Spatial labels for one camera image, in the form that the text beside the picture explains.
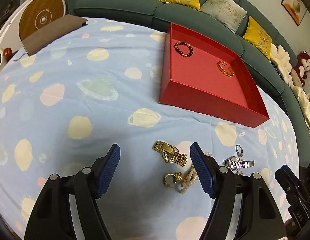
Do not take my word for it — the silver wristwatch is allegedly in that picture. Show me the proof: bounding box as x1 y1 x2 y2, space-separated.
223 156 255 170

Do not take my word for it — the gold wristwatch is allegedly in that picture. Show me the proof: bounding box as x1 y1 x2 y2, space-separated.
153 140 188 167

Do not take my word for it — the cream quilted blanket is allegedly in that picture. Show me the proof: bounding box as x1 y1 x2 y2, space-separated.
292 86 310 136

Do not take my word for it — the blue planet-print bedsheet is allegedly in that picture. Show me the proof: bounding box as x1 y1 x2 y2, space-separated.
0 18 299 239

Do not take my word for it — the red monkey plush toy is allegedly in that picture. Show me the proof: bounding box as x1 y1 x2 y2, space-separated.
294 50 310 87

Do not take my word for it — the cream flower-shaped pillow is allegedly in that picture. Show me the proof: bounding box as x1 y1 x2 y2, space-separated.
270 43 293 86

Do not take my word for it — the orange gold bangle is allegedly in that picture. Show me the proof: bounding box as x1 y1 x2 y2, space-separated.
216 61 235 77

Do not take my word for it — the red shallow tray box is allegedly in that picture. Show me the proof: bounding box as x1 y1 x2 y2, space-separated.
159 23 269 128

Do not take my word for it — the yellow embroidered cushion right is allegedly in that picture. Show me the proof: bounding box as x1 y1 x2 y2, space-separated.
242 16 272 61

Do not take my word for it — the brown flat notebook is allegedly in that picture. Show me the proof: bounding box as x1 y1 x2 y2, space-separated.
22 14 88 56

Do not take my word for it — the grey-green embroidered cushion right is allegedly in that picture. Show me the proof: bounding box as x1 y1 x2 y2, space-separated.
201 0 247 33

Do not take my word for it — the teal sectional sofa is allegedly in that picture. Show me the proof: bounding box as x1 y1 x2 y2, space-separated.
65 0 310 167

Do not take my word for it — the pearl necklace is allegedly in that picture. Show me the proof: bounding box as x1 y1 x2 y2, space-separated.
179 151 213 195

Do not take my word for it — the dark beaded bracelet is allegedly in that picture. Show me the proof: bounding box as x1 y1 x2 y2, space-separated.
173 41 194 58

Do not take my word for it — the framed orange wall picture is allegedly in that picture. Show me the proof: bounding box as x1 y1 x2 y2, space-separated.
281 0 307 26

